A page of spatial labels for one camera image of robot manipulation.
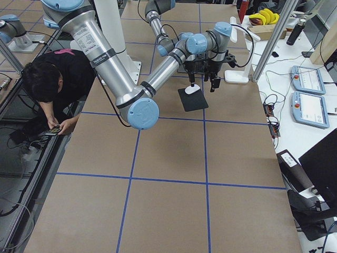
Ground aluminium frame post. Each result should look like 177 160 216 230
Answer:
252 0 299 83

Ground yellow bananas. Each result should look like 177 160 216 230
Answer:
249 8 280 25

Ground white computer mouse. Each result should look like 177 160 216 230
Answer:
184 84 201 95

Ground near teach pendant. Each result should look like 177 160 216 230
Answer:
291 91 330 129

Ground cardboard box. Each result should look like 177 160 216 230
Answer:
247 24 276 41

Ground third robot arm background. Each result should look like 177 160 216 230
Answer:
1 14 49 53

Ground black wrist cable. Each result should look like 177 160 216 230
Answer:
231 24 255 69

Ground teach pendant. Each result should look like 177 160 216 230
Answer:
291 91 330 129
291 65 326 95

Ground black bottle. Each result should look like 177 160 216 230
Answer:
286 18 306 45

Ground person in black shirt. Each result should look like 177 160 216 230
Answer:
22 48 96 135

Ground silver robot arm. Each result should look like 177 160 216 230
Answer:
43 1 233 130
144 1 199 90

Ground black mouse pad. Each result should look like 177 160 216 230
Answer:
178 89 209 112

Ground black monitor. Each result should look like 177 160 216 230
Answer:
299 130 336 207

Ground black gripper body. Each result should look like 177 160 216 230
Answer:
184 54 208 74
207 49 236 75

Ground far teach pendant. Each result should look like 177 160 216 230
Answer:
291 65 326 95

